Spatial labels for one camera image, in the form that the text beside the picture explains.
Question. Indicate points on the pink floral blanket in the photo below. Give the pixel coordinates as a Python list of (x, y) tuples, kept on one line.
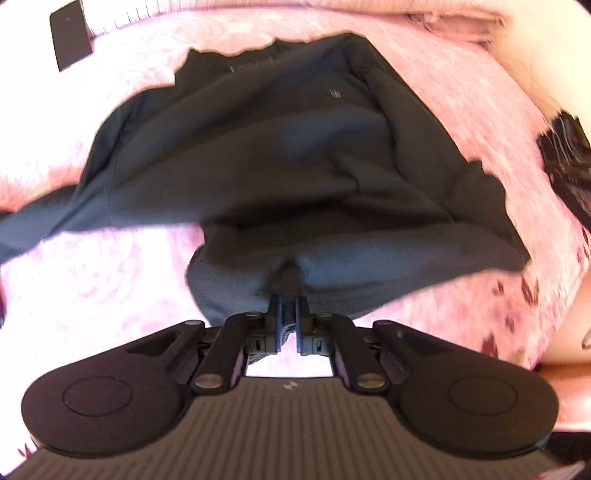
[(115, 286)]

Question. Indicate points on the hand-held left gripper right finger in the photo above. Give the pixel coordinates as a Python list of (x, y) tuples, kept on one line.
[(302, 323)]

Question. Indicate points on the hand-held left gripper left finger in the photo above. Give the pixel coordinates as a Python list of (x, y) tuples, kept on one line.
[(275, 323)]

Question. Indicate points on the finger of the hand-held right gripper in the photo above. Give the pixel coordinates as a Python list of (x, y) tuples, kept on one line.
[(570, 180)]

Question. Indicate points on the purple pillow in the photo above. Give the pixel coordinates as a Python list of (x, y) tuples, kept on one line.
[(461, 21)]

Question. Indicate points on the black rectangular object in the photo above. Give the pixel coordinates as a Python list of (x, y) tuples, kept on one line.
[(71, 32)]

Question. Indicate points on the dark grey sweatshirt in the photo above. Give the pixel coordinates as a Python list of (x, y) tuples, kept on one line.
[(277, 161)]

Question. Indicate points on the striped lilac quilt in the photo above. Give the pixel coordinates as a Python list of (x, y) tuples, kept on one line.
[(184, 14)]

